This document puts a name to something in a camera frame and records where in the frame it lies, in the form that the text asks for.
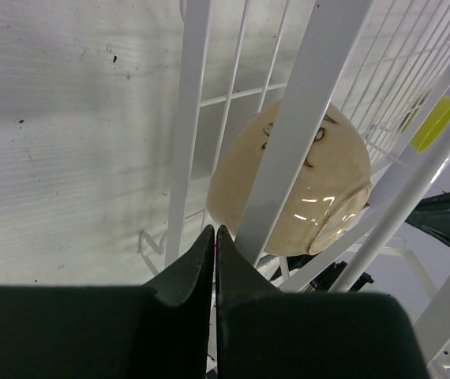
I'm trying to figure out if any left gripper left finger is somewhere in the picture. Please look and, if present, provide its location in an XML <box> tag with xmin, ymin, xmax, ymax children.
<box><xmin>0</xmin><ymin>226</ymin><xmax>215</xmax><ymax>378</ymax></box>

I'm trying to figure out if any white wire dish rack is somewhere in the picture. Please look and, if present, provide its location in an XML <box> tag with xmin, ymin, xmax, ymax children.
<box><xmin>137</xmin><ymin>0</ymin><xmax>450</xmax><ymax>379</ymax></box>

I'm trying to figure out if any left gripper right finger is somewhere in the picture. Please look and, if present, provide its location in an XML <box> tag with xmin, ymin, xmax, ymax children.
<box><xmin>216</xmin><ymin>226</ymin><xmax>429</xmax><ymax>378</ymax></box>

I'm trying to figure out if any yellow-green bowl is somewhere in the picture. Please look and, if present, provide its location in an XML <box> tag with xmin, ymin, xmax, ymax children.
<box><xmin>410</xmin><ymin>96</ymin><xmax>450</xmax><ymax>153</ymax></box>

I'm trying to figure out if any beige bowl with drawing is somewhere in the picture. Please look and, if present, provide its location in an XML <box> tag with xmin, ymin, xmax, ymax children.
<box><xmin>207</xmin><ymin>102</ymin><xmax>372</xmax><ymax>257</ymax></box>

